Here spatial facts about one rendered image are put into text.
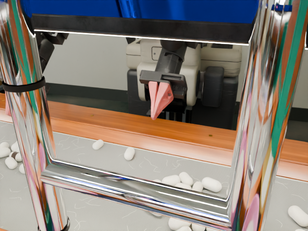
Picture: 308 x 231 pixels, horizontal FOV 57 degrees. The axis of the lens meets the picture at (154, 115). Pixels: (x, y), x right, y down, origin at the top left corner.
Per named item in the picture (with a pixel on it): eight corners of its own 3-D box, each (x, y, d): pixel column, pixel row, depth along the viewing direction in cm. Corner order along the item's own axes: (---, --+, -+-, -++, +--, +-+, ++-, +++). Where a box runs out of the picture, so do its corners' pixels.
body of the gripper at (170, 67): (182, 82, 60) (190, 53, 63) (138, 76, 63) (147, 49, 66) (186, 96, 66) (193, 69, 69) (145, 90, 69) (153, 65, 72)
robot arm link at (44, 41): (59, 48, 75) (41, 45, 76) (46, 30, 68) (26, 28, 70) (49, 70, 72) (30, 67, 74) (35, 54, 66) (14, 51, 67)
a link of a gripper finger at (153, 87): (171, 116, 57) (182, 76, 61) (138, 110, 60) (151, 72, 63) (176, 128, 63) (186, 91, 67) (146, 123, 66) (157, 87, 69)
